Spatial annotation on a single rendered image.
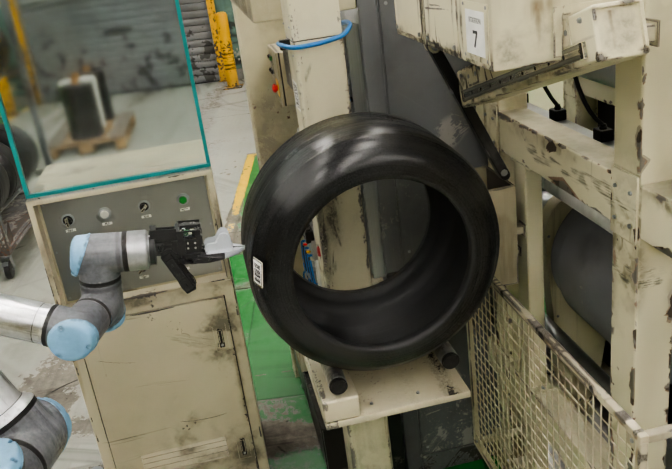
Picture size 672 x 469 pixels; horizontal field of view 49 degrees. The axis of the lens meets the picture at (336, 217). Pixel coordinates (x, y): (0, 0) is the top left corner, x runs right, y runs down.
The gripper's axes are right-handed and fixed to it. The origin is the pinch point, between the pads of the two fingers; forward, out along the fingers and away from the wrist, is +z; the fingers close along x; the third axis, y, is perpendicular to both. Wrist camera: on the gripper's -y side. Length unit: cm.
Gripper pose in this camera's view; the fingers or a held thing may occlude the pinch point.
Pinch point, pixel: (239, 250)
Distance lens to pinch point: 172.9
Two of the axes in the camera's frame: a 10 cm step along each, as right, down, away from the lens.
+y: 0.0, -9.4, -3.5
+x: -2.0, -3.4, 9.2
